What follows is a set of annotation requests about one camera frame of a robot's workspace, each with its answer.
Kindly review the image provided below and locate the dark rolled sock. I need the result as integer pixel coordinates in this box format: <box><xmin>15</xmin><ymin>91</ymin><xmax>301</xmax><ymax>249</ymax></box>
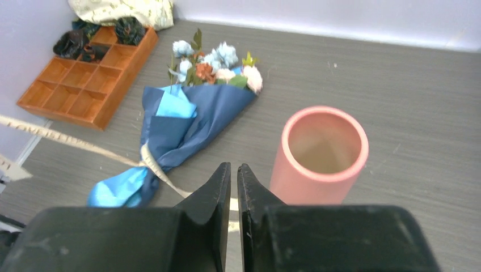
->
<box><xmin>80</xmin><ymin>44</ymin><xmax>109</xmax><ymax>63</ymax></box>
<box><xmin>114</xmin><ymin>17</ymin><xmax>146</xmax><ymax>46</ymax></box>
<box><xmin>53</xmin><ymin>29</ymin><xmax>90</xmax><ymax>60</ymax></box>

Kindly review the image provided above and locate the orange compartment tray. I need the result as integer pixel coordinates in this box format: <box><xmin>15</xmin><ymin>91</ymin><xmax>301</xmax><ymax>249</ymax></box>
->
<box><xmin>17</xmin><ymin>27</ymin><xmax>158</xmax><ymax>130</ymax></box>

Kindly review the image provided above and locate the dark rolled sock left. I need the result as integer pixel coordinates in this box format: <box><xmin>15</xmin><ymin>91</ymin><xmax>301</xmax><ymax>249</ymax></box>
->
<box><xmin>53</xmin><ymin>29</ymin><xmax>90</xmax><ymax>60</ymax></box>

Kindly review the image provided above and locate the flower bouquet blue paper wrap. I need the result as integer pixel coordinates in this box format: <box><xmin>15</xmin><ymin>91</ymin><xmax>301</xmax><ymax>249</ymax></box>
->
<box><xmin>87</xmin><ymin>28</ymin><xmax>264</xmax><ymax>209</ymax></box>

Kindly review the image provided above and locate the teal rolled sock under bag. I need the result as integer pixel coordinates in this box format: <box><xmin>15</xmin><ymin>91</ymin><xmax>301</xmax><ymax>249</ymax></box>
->
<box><xmin>71</xmin><ymin>18</ymin><xmax>101</xmax><ymax>40</ymax></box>

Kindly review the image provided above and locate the pink cylindrical vase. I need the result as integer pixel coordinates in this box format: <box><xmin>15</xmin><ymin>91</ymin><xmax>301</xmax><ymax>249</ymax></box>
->
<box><xmin>269</xmin><ymin>106</ymin><xmax>369</xmax><ymax>205</ymax></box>

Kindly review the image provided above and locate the dark rolled sock top right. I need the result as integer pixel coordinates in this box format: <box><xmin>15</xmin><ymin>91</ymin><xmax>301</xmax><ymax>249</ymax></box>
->
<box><xmin>114</xmin><ymin>17</ymin><xmax>146</xmax><ymax>46</ymax></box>

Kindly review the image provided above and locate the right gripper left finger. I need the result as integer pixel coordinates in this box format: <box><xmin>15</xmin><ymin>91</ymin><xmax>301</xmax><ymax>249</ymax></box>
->
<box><xmin>1</xmin><ymin>162</ymin><xmax>231</xmax><ymax>271</ymax></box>

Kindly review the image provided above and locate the beige ribbon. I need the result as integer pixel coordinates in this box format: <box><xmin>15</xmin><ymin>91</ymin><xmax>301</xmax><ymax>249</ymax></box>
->
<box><xmin>0</xmin><ymin>114</ymin><xmax>240</xmax><ymax>233</ymax></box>

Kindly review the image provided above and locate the dark rolled sock middle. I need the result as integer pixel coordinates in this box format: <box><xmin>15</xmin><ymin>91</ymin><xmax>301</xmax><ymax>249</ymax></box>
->
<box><xmin>80</xmin><ymin>44</ymin><xmax>109</xmax><ymax>63</ymax></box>

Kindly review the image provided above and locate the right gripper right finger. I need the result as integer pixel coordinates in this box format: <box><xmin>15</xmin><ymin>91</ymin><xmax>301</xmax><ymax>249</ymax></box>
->
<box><xmin>237</xmin><ymin>164</ymin><xmax>440</xmax><ymax>271</ymax></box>

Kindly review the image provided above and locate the cream patterned cloth bag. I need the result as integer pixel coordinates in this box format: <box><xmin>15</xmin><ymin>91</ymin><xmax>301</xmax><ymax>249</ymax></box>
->
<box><xmin>68</xmin><ymin>0</ymin><xmax>174</xmax><ymax>31</ymax></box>

